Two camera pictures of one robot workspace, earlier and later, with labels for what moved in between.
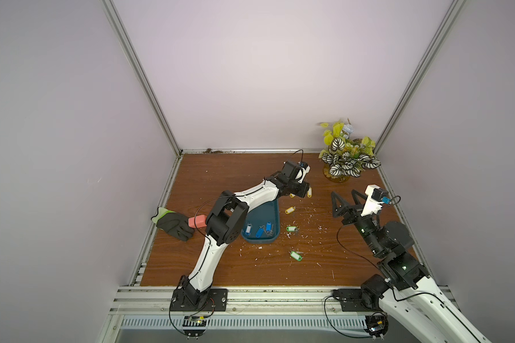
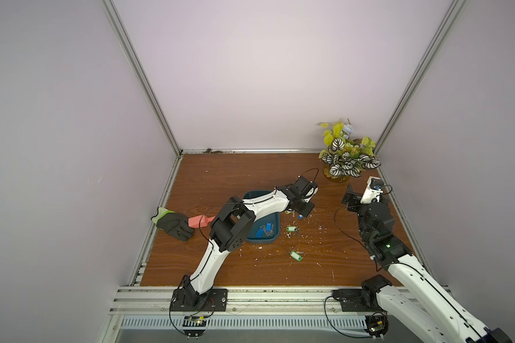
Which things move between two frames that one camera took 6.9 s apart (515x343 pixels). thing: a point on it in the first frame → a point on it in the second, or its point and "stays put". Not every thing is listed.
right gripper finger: x=338 y=206 → x=354 y=209
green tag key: x=296 y=256 stays put
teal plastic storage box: x=261 y=225 stays put
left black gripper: x=304 y=188 → x=310 y=206
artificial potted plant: x=345 y=157 stays put
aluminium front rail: x=150 y=299 stays put
